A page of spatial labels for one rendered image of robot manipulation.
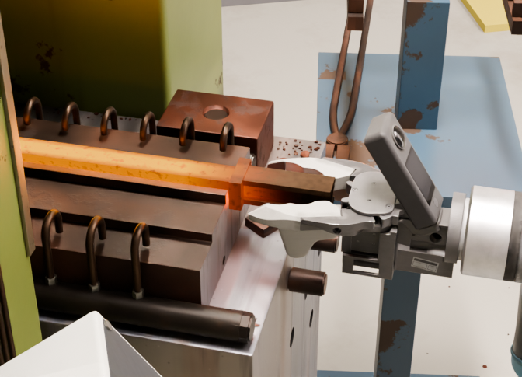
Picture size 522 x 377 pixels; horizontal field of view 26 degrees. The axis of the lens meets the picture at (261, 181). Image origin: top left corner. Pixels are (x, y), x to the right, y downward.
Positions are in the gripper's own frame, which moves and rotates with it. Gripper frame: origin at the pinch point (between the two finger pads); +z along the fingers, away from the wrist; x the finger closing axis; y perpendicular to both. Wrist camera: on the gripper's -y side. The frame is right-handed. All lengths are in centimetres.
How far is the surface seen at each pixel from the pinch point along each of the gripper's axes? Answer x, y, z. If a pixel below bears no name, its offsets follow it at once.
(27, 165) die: -2.5, 0.0, 25.3
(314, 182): -0.1, -1.2, -4.9
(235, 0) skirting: 231, 98, 64
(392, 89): 63, 24, -6
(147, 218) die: -7.1, 1.0, 10.6
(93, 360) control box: -47, -20, 0
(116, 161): -0.6, -0.8, 16.1
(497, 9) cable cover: 243, 98, -19
